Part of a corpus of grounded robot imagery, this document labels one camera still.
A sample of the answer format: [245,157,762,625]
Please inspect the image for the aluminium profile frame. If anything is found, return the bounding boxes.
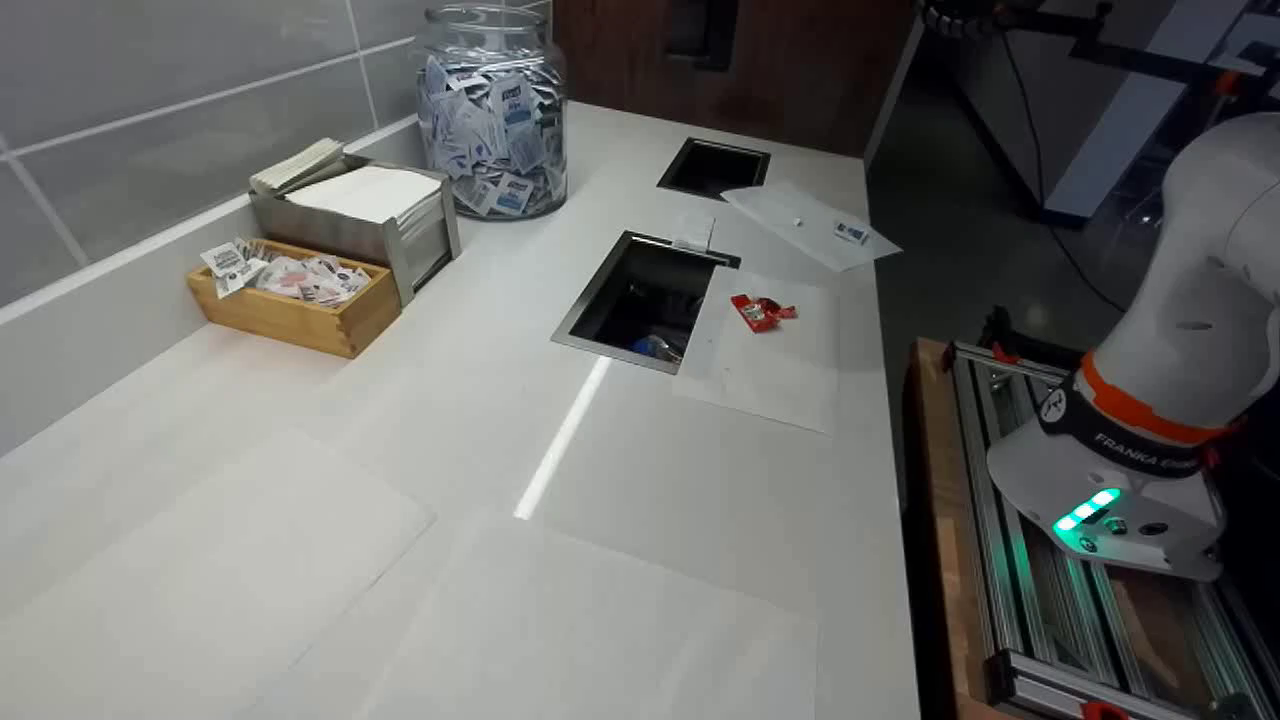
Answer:
[940,337,1280,720]

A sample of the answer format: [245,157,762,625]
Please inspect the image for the white serviette with blue packet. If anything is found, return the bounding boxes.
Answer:
[714,175,903,275]

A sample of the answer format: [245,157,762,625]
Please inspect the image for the dark wooden cabinet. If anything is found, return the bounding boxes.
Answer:
[553,0,925,160]

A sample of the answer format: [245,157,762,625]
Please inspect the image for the large white serviette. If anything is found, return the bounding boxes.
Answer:
[0,426,441,720]
[357,517,824,720]
[536,352,871,632]

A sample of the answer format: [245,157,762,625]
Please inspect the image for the white leaning panel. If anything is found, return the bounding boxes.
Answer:
[1043,0,1280,224]

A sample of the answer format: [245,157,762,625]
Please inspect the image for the red wrapper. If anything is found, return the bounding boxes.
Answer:
[728,289,801,337]

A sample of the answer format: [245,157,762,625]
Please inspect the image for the glass jar of sachets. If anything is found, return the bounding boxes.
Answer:
[412,0,570,224]

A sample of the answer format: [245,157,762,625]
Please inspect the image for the white serviette under red wrapper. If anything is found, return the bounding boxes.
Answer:
[671,265,847,439]

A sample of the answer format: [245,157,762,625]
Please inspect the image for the wooden sachet box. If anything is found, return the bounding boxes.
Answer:
[183,233,406,364]

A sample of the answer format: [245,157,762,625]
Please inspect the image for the beige napkin stack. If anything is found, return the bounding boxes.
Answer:
[248,136,357,197]

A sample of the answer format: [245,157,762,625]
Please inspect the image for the wooden base board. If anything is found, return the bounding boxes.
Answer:
[903,337,1021,720]

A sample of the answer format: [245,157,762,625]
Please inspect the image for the white napkin stack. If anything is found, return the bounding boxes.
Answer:
[279,160,449,233]

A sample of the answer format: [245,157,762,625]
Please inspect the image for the metal-framed opening with trash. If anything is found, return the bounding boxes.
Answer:
[546,227,743,378]

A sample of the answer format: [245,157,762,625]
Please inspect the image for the blue foil wrapper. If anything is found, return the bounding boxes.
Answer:
[628,328,685,364]

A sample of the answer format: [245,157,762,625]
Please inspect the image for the white printed sachet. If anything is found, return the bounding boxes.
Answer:
[195,238,272,299]

